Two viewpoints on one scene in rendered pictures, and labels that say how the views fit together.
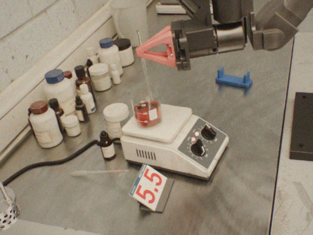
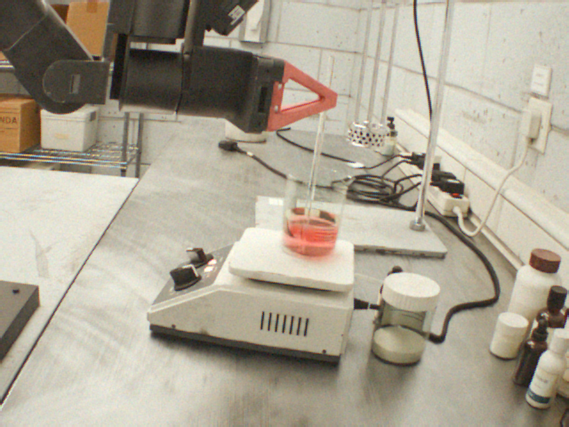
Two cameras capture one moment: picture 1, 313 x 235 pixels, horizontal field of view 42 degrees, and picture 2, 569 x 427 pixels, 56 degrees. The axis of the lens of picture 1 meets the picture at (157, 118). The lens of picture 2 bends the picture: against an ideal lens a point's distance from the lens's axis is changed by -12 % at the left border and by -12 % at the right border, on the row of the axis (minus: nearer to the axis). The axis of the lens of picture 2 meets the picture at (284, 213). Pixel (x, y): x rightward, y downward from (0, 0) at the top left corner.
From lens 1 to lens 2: 1.28 m
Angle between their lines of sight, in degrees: 122
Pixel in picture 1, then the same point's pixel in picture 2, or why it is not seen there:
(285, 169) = (52, 291)
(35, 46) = not seen: outside the picture
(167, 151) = not seen: hidden behind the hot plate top
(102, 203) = not seen: hidden behind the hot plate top
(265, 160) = (80, 305)
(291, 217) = (67, 250)
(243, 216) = (125, 253)
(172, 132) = (250, 234)
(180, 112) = (251, 260)
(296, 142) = (20, 295)
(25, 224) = (402, 245)
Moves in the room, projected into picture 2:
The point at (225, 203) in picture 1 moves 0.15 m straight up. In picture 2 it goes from (149, 263) to (156, 149)
